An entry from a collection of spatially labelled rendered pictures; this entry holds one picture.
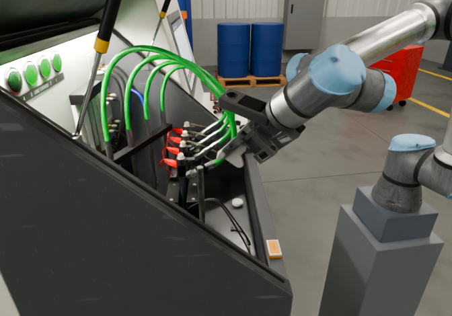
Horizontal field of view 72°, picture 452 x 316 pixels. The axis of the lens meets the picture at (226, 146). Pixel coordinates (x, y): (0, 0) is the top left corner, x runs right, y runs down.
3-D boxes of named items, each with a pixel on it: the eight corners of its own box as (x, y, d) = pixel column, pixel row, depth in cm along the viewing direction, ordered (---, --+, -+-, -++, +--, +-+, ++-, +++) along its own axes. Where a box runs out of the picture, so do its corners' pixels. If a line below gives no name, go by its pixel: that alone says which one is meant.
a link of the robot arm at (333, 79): (379, 87, 47) (341, 79, 43) (325, 121, 55) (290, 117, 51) (361, 46, 50) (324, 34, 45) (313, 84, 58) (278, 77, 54)
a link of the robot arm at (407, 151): (398, 161, 108) (408, 126, 102) (436, 180, 98) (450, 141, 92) (374, 169, 103) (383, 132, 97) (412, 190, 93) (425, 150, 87)
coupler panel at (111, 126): (114, 147, 107) (97, 54, 93) (104, 147, 107) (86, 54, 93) (124, 132, 119) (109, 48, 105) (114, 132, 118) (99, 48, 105)
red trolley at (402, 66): (348, 99, 489) (358, 42, 450) (365, 95, 511) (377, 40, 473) (390, 112, 437) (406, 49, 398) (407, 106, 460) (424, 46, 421)
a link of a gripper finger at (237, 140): (223, 158, 66) (250, 134, 61) (218, 152, 66) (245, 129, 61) (231, 148, 70) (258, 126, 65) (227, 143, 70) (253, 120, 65)
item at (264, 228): (283, 325, 77) (289, 280, 70) (266, 326, 77) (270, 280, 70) (253, 185, 133) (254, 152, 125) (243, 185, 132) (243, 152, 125)
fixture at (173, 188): (201, 240, 98) (199, 200, 91) (169, 241, 97) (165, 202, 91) (203, 181, 128) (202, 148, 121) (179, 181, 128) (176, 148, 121)
